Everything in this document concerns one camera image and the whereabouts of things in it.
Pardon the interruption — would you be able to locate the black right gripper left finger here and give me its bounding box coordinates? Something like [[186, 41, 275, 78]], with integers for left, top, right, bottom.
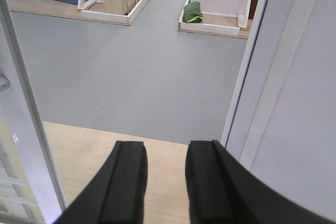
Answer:
[[56, 141, 148, 223]]

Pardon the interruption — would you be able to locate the white sliding glass door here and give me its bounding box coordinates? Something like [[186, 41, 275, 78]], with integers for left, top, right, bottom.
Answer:
[[1, 0, 67, 223]]

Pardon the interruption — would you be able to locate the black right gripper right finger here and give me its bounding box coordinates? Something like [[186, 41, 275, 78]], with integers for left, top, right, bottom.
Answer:
[[185, 140, 331, 223]]

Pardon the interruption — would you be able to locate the white door frame post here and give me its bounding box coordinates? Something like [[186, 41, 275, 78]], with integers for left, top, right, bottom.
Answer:
[[221, 0, 316, 169]]

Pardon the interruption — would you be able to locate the grey metal door handle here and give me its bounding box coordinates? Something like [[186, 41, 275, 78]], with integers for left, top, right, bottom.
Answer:
[[0, 75, 10, 92]]

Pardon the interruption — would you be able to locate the green sandbag behind glass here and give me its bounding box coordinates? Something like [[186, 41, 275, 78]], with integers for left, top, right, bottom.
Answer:
[[182, 2, 204, 23]]

